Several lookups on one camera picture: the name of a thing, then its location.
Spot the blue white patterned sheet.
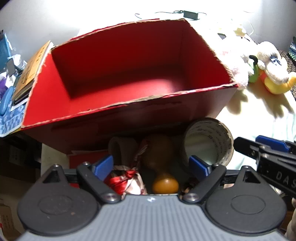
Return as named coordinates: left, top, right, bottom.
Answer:
left=0, top=102, right=28, bottom=137

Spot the small white roll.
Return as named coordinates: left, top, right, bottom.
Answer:
left=108, top=136, right=139, bottom=166

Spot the green plastic toy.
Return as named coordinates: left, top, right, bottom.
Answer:
left=248, top=55, right=261, bottom=83

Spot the yellow book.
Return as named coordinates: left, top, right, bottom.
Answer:
left=11, top=40, right=55, bottom=106

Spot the pale pink plush toy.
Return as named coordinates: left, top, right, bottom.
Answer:
left=209, top=20, right=255, bottom=90

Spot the white plush with blue bow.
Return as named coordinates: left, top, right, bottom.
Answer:
left=257, top=41, right=290, bottom=85

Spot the crumpled clear plastic bag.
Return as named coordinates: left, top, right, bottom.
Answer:
left=9, top=54, right=27, bottom=71

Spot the red patterned cloth bundle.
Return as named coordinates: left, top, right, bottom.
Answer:
left=109, top=144, right=148, bottom=195

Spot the red cardboard box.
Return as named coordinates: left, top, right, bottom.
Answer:
left=21, top=18, right=238, bottom=154

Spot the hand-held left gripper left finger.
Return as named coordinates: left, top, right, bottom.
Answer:
left=42, top=155, right=122, bottom=205

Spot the grey power adapter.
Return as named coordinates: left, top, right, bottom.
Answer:
left=183, top=10, right=199, bottom=20

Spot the blue glasses case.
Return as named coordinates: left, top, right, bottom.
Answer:
left=0, top=88, right=15, bottom=116

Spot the yellow orange plush toy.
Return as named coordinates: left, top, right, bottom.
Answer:
left=259, top=70, right=296, bottom=95

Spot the blue plastic package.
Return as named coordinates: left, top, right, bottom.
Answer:
left=0, top=32, right=13, bottom=70

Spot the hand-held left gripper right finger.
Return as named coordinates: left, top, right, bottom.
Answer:
left=182, top=155, right=266, bottom=205

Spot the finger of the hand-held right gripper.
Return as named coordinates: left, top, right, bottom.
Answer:
left=233, top=137, right=278, bottom=161
left=255, top=135, right=296, bottom=160

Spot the white power cable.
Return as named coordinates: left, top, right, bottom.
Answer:
left=242, top=10, right=257, bottom=44

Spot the large printed tape roll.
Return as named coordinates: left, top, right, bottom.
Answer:
left=184, top=118, right=234, bottom=168

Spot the brown labelled carton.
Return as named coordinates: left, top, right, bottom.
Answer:
left=0, top=199, right=22, bottom=239

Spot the black cable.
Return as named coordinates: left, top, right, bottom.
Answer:
left=135, top=10, right=207, bottom=20

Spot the small black rectangular device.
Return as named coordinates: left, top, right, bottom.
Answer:
left=7, top=59, right=16, bottom=76

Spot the orange wooden gourd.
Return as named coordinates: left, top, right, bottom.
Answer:
left=140, top=134, right=179, bottom=194

